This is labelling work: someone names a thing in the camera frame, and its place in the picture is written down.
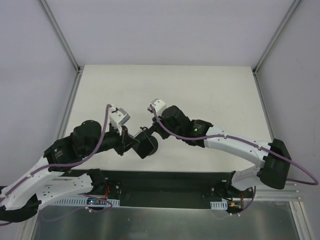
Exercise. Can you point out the black smartphone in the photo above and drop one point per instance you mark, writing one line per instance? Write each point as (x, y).
(144, 147)

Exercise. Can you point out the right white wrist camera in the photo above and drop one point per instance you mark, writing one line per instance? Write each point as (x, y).
(158, 105)

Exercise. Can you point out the right aluminium frame post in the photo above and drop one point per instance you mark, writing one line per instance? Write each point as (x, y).
(293, 7)

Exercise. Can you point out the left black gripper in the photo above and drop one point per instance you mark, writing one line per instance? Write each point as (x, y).
(121, 142)

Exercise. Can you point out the white cable duct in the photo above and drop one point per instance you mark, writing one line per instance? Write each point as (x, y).
(219, 205)
(82, 201)

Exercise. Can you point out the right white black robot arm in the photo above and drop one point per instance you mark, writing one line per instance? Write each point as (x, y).
(270, 159)

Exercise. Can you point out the left aluminium frame post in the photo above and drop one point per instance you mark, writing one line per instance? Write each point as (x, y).
(59, 35)

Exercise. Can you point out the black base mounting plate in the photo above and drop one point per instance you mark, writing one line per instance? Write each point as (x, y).
(174, 190)

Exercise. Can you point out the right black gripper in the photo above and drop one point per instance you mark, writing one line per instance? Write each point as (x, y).
(158, 127)

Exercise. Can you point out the right white cable duct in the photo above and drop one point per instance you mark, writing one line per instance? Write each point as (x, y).
(219, 205)

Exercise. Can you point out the aluminium front rail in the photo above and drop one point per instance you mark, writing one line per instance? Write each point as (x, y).
(290, 193)

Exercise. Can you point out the left white cable duct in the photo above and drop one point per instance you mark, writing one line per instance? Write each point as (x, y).
(82, 201)

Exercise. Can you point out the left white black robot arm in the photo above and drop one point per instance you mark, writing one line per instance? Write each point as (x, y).
(22, 199)

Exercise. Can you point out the black round phone stand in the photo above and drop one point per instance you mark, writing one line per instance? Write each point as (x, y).
(155, 145)

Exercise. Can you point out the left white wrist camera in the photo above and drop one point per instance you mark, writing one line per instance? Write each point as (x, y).
(118, 117)

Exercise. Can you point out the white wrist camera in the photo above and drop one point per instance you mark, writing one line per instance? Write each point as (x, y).
(118, 117)
(158, 105)

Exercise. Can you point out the aluminium frame post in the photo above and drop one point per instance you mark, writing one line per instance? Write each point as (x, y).
(293, 7)
(59, 35)

